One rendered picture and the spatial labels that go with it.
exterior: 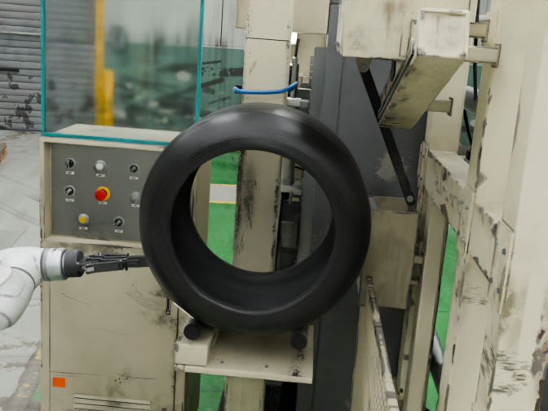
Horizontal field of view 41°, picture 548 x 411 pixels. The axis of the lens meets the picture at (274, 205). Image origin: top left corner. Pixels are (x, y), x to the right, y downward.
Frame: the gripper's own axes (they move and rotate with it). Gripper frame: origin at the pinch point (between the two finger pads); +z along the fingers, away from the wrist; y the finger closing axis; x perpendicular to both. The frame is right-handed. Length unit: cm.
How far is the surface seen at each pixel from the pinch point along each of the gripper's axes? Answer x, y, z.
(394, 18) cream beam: -59, -35, 66
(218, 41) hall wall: -61, 916, -98
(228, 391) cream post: 53, 27, 17
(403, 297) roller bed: 20, 20, 72
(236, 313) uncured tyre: 10.9, -13.0, 26.7
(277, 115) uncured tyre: -38, -9, 40
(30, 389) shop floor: 94, 115, -89
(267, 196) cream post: -10.6, 26.7, 33.1
